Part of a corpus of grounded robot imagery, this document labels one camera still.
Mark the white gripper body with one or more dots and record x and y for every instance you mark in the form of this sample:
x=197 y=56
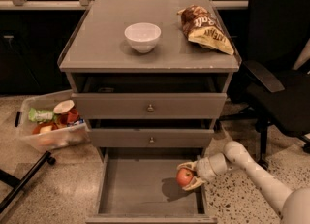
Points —
x=204 y=169

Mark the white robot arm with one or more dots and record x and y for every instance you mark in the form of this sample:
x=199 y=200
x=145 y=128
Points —
x=239 y=191

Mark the white round lid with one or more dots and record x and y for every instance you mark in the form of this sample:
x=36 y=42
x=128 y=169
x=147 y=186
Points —
x=63 y=107

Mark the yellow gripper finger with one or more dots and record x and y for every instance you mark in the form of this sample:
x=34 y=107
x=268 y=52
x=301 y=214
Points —
x=192 y=166
x=194 y=183

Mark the black office chair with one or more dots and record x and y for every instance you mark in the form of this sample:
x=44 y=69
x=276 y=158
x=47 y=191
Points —
x=275 y=88

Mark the grey middle drawer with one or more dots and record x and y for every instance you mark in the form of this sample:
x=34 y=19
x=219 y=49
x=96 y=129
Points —
x=150 y=133

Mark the clear plastic storage bin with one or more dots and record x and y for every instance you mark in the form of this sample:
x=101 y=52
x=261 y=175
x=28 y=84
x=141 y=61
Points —
x=29 y=131

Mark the white ceramic bowl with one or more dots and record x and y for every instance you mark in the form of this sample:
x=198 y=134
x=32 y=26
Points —
x=142 y=37

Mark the red cup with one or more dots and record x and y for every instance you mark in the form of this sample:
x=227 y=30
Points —
x=73 y=115

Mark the black chair base leg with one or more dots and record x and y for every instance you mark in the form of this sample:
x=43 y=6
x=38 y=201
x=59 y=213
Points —
x=17 y=184

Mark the grey drawer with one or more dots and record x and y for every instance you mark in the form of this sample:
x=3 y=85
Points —
x=138 y=186
x=150 y=133
x=149 y=96

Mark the brown yellow chip bag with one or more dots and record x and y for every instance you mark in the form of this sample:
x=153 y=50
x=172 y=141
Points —
x=200 y=26

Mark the grey top drawer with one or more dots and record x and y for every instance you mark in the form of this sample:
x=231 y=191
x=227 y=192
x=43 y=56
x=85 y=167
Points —
x=149 y=96

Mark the green snack packet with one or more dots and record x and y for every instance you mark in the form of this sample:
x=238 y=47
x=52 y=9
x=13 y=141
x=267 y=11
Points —
x=35 y=115

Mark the grey drawer cabinet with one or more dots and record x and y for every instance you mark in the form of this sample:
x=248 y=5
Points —
x=100 y=46

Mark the red apple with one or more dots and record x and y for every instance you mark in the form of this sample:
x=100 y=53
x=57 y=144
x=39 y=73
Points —
x=184 y=177

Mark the grey bottom drawer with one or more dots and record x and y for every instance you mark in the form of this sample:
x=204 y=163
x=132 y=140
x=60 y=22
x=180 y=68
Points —
x=138 y=186

